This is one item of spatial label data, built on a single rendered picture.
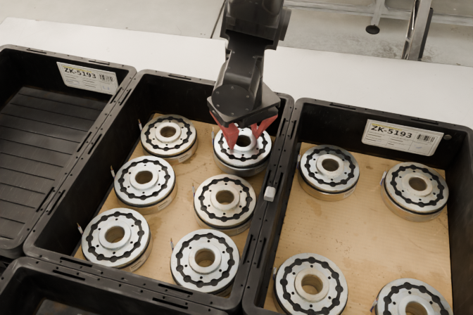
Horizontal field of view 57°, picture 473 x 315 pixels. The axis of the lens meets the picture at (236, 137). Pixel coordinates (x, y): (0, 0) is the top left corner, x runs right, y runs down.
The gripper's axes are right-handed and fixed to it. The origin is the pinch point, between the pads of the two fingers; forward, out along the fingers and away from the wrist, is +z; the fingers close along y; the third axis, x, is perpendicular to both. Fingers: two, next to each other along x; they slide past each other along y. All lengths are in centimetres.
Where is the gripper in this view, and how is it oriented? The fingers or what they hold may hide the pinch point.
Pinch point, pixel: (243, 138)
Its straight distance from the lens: 76.3
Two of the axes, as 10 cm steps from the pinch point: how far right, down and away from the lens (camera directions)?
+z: 0.0, 6.9, 7.2
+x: -4.9, -6.3, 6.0
